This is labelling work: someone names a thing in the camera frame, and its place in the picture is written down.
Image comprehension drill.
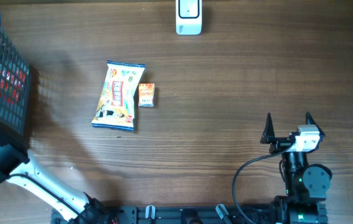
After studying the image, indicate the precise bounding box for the large yellow snack bag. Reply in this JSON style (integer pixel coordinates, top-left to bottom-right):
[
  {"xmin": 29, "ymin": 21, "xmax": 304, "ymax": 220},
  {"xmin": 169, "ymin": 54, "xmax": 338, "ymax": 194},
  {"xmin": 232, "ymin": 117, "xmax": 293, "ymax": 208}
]
[{"xmin": 92, "ymin": 60, "xmax": 146, "ymax": 132}]

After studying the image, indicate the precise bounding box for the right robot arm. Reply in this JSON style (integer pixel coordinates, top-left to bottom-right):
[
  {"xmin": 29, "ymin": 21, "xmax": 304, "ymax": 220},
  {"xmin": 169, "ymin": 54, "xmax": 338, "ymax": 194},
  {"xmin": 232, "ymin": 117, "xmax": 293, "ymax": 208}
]
[{"xmin": 260, "ymin": 113, "xmax": 332, "ymax": 224}]

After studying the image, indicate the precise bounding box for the small orange box upper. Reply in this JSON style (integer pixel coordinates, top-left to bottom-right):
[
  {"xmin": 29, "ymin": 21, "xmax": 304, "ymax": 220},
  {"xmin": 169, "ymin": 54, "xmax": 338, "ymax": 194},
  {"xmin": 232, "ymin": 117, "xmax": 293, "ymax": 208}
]
[{"xmin": 138, "ymin": 83, "xmax": 155, "ymax": 107}]

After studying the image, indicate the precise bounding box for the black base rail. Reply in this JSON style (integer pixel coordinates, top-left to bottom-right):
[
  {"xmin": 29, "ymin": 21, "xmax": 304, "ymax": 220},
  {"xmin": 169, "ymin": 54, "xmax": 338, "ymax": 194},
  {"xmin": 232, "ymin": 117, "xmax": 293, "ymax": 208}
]
[{"xmin": 50, "ymin": 203, "xmax": 329, "ymax": 224}]

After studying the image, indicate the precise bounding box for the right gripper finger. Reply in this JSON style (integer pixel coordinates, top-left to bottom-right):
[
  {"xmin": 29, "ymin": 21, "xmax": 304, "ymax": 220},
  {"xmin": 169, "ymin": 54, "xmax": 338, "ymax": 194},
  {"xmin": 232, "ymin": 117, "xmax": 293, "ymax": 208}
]
[
  {"xmin": 306, "ymin": 112, "xmax": 326, "ymax": 137},
  {"xmin": 260, "ymin": 113, "xmax": 275, "ymax": 144}
]

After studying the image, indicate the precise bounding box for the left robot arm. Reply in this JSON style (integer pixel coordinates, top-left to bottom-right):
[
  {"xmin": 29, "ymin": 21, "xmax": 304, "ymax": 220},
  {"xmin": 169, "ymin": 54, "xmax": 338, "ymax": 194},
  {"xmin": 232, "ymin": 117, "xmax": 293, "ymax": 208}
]
[{"xmin": 0, "ymin": 122, "xmax": 110, "ymax": 223}]

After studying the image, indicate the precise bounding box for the white barcode scanner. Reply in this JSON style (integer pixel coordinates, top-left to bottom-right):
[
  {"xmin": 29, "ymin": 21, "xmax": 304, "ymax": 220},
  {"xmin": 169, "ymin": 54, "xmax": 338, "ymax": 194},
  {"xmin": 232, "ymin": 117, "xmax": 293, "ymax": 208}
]
[{"xmin": 175, "ymin": 0, "xmax": 203, "ymax": 35}]

